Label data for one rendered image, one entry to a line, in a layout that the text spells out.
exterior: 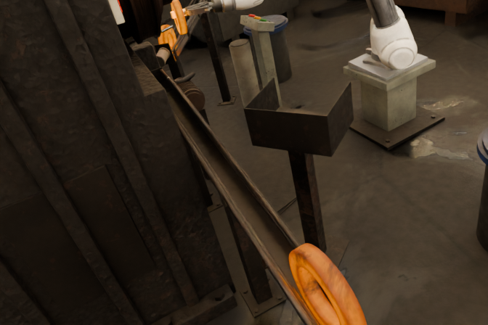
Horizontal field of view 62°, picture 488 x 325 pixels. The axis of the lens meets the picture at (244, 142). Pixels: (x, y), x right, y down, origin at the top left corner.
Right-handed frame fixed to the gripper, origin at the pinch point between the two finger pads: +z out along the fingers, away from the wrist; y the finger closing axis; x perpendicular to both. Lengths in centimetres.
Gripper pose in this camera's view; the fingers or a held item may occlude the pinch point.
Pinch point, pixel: (178, 13)
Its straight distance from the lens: 194.8
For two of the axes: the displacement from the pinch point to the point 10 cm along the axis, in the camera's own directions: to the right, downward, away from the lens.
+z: -9.4, 2.9, -1.9
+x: -1.6, -8.4, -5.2
